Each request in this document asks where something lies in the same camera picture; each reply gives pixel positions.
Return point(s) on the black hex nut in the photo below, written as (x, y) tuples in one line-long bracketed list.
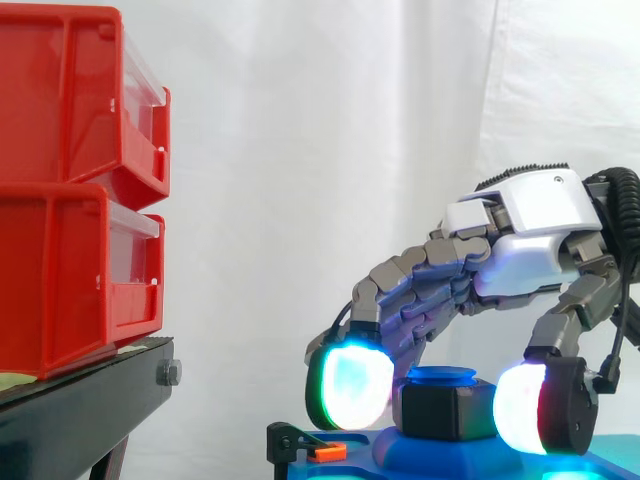
[(440, 410)]

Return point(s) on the blue plate with square hollows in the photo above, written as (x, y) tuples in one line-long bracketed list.
[(425, 460)]

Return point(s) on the red bin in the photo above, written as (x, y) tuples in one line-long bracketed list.
[(65, 275), (50, 100)]

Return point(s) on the black-and-orange clip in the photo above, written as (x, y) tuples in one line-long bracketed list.
[(280, 440)]

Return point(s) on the black stand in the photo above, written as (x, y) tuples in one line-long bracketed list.
[(75, 415)]

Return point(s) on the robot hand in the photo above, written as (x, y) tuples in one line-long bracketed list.
[(540, 215)]

